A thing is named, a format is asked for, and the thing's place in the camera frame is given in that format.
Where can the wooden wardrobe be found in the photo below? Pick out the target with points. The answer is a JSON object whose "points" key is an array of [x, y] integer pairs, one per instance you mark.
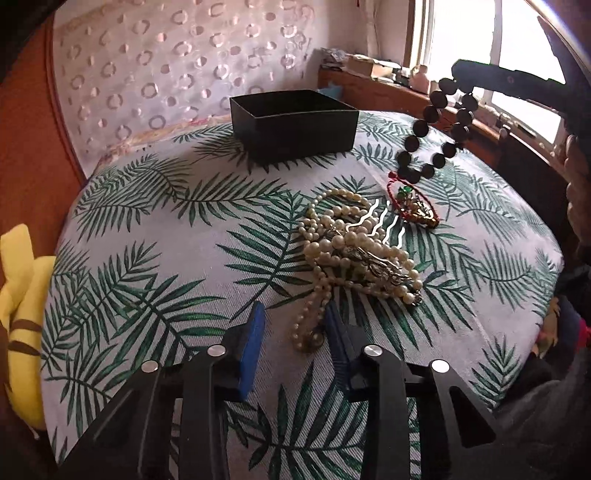
{"points": [[27, 161]]}

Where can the person's right hand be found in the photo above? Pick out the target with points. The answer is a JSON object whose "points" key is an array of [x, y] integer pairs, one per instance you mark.
{"points": [[579, 184]]}

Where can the circle patterned curtain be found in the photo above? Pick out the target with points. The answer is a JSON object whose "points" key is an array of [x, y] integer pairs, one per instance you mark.
{"points": [[161, 60]]}

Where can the white jug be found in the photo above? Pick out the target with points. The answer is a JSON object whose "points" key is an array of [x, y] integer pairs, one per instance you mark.
{"points": [[420, 78]]}

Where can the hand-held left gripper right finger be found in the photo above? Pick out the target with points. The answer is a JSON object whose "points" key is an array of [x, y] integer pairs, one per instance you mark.
{"points": [[338, 344]]}

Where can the yellow plush toy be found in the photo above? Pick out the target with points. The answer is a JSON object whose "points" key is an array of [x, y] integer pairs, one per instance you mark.
{"points": [[23, 286]]}

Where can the cardboard box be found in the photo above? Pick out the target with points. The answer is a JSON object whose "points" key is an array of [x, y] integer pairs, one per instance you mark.
{"points": [[364, 64]]}

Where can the patterned fabric bundle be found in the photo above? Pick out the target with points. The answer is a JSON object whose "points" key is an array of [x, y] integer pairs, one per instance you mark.
{"points": [[334, 57]]}

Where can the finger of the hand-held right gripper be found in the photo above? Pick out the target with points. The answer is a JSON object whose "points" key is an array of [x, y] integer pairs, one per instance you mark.
{"points": [[508, 81]]}

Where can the silver hair comb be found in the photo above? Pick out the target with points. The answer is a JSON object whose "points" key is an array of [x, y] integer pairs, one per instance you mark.
{"points": [[369, 265]]}

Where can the wooden cabinet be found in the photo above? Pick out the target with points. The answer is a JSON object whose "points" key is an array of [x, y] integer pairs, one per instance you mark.
{"points": [[369, 92]]}

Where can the leaf printed cloth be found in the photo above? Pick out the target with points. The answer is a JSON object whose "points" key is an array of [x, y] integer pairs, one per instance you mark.
{"points": [[184, 258]]}

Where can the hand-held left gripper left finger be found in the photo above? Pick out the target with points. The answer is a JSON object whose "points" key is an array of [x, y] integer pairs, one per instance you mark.
{"points": [[251, 350]]}

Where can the window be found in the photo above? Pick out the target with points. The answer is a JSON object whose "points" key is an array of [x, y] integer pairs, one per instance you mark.
{"points": [[461, 32]]}

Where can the black jewelry box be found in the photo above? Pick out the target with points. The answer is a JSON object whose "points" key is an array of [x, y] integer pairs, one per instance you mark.
{"points": [[295, 134]]}

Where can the blue bag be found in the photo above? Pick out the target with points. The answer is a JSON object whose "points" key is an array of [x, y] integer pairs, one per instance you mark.
{"points": [[332, 91]]}

